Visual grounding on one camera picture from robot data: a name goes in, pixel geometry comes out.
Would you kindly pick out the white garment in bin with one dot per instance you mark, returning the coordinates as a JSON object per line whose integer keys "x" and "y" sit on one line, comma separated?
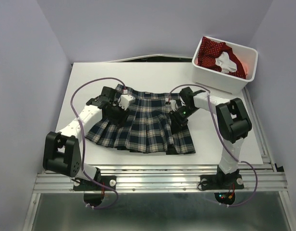
{"x": 225, "y": 63}

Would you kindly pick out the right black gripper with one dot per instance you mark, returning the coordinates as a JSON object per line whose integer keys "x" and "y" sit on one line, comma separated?
{"x": 176, "y": 122}

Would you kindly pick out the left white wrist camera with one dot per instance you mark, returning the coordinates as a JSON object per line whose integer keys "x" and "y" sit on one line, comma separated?
{"x": 124, "y": 101}

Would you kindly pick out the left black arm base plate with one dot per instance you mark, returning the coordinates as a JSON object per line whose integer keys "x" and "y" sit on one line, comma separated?
{"x": 95, "y": 190}

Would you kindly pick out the red polka dot skirt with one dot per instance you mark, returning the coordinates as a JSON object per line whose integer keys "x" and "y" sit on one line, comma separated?
{"x": 209, "y": 50}

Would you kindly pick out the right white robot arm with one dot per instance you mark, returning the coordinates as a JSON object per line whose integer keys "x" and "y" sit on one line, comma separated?
{"x": 230, "y": 119}

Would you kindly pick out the white plastic bin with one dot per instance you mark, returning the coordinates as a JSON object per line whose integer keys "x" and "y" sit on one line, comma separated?
{"x": 247, "y": 56}

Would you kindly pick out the navy plaid pleated skirt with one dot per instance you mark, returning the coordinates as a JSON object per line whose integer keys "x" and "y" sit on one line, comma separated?
{"x": 147, "y": 128}

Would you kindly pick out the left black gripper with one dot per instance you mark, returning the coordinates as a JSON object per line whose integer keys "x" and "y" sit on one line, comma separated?
{"x": 121, "y": 119}

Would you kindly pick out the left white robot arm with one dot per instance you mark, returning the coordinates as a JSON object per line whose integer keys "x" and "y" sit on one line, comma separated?
{"x": 62, "y": 152}

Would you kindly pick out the aluminium rail frame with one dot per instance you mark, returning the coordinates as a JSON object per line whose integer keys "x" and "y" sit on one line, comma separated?
{"x": 166, "y": 197}

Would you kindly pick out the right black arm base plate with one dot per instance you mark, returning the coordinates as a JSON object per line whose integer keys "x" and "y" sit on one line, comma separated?
{"x": 225, "y": 185}

